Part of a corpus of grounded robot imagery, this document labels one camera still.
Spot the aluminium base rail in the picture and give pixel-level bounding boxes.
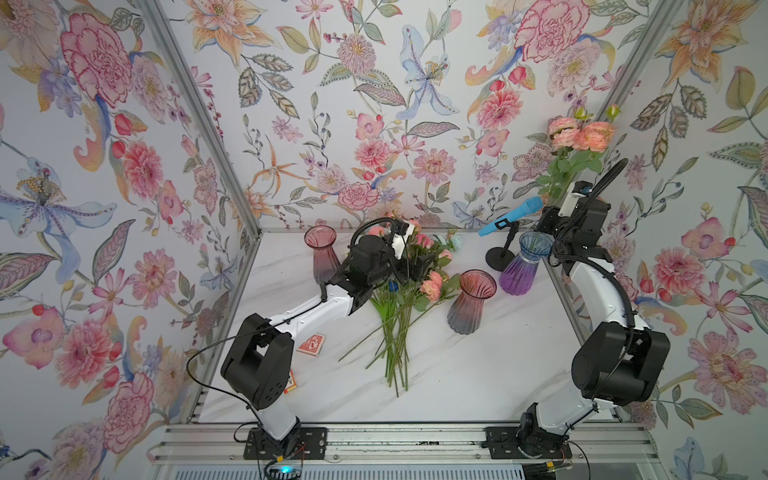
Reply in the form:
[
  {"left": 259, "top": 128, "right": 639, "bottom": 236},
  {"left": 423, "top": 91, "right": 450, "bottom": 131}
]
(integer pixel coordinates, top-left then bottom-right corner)
[{"left": 149, "top": 421, "right": 668, "bottom": 479}]

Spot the blue toy microphone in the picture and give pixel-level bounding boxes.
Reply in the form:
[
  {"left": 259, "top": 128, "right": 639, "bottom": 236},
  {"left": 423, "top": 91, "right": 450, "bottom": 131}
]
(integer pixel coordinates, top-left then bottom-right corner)
[{"left": 478, "top": 197, "right": 544, "bottom": 236}]

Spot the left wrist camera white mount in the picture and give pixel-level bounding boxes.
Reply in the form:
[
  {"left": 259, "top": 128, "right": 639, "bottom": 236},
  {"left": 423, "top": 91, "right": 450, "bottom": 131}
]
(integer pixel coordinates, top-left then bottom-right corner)
[{"left": 389, "top": 219, "right": 415, "bottom": 260}]

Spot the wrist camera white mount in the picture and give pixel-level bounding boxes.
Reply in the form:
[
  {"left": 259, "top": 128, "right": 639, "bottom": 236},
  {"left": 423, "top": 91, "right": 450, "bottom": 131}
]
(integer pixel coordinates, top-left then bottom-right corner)
[
  {"left": 389, "top": 219, "right": 415, "bottom": 260},
  {"left": 558, "top": 180, "right": 593, "bottom": 217}
]

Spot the pink glass vase back left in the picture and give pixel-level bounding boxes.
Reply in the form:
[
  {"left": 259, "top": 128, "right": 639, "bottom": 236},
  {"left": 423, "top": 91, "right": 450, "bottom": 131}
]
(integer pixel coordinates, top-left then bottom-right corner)
[{"left": 304, "top": 225, "right": 340, "bottom": 284}]

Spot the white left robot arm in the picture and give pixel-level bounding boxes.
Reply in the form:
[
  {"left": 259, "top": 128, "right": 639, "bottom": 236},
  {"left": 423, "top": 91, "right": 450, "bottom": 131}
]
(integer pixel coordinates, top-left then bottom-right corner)
[{"left": 195, "top": 221, "right": 413, "bottom": 460}]

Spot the black microphone stand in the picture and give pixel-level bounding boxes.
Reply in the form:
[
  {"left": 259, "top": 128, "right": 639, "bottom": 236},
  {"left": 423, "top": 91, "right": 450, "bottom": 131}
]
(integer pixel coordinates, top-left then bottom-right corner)
[{"left": 485, "top": 220, "right": 520, "bottom": 272}]

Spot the purple glass vase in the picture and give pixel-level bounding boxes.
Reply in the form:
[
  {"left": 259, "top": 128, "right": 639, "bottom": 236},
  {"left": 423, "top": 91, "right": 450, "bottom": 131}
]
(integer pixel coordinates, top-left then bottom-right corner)
[{"left": 500, "top": 232, "right": 554, "bottom": 296}]

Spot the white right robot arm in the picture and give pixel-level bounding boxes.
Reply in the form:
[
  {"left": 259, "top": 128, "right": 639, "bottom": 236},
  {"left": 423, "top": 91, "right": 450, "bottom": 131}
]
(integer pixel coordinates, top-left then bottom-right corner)
[{"left": 515, "top": 159, "right": 670, "bottom": 458}]

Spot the pink flower stem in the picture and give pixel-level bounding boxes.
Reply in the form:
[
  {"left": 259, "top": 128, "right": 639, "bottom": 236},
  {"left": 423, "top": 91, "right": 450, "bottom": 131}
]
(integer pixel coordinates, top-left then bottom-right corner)
[
  {"left": 537, "top": 107, "right": 588, "bottom": 206},
  {"left": 560, "top": 104, "right": 621, "bottom": 178}
]

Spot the artificial flower bunch on table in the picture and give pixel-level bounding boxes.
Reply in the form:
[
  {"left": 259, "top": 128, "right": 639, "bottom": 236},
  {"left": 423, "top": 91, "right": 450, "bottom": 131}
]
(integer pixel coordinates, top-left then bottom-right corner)
[{"left": 350, "top": 217, "right": 462, "bottom": 394}]

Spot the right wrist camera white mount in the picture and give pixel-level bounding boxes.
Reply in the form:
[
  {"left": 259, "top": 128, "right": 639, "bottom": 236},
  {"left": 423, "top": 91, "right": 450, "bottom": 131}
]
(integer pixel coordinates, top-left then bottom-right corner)
[{"left": 558, "top": 180, "right": 593, "bottom": 217}]

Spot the red playing card box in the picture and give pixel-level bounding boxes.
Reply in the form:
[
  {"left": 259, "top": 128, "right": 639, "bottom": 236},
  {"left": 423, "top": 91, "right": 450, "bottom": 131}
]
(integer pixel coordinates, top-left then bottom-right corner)
[{"left": 297, "top": 334, "right": 325, "bottom": 357}]

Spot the orange yellow card box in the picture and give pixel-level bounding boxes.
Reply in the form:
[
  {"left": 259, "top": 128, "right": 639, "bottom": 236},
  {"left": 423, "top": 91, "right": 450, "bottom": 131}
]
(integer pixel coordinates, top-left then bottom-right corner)
[{"left": 283, "top": 370, "right": 297, "bottom": 394}]

